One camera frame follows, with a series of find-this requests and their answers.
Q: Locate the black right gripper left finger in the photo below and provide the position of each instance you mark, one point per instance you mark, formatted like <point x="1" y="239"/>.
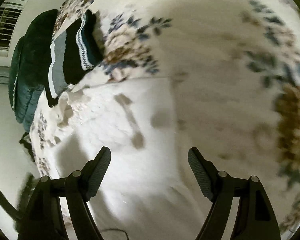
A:
<point x="43" y="218"/>

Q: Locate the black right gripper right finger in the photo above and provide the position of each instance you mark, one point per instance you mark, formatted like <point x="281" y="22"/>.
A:
<point x="255" y="217"/>

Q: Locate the white knit sweater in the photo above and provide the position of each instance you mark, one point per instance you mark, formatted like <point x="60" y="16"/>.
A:
<point x="143" y="194"/>

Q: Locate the dark green quilted pillow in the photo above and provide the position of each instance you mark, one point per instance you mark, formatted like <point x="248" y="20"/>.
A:
<point x="29" y="66"/>

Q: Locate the black grey striped folded garment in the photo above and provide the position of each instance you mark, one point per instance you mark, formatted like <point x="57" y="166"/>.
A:
<point x="64" y="51"/>

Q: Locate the dark green patterned folded sweater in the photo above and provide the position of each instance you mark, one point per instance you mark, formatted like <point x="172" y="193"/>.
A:
<point x="89" y="52"/>

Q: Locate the window blinds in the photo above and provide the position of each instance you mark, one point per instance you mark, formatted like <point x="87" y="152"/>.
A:
<point x="10" y="10"/>

